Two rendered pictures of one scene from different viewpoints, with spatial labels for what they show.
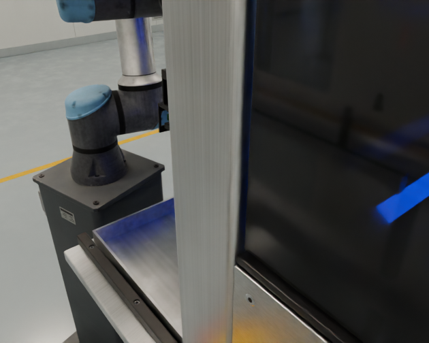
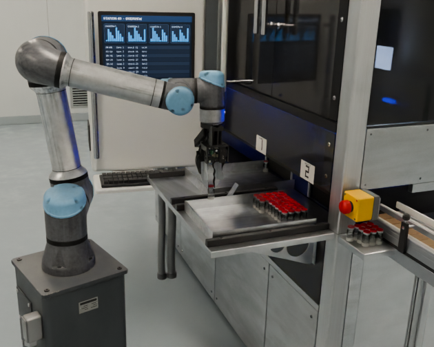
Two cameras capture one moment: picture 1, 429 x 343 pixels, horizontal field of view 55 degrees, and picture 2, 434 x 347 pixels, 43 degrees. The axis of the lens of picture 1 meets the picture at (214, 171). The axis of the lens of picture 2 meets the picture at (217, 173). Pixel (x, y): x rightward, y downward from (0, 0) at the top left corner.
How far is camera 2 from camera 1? 159 cm
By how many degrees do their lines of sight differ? 67
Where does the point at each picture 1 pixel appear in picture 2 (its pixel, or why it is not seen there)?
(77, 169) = (78, 261)
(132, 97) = (83, 184)
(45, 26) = not seen: outside the picture
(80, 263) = (226, 248)
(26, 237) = not seen: outside the picture
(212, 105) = (365, 96)
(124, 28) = (68, 132)
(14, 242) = not seen: outside the picture
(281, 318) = (378, 131)
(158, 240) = (220, 227)
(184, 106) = (357, 99)
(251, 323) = (370, 140)
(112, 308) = (264, 242)
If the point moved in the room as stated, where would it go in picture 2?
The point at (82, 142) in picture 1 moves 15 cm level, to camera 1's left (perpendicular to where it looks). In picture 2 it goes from (80, 232) to (50, 255)
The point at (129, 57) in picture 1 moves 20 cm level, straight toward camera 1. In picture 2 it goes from (74, 153) to (140, 157)
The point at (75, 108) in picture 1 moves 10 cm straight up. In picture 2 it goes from (78, 202) to (76, 168)
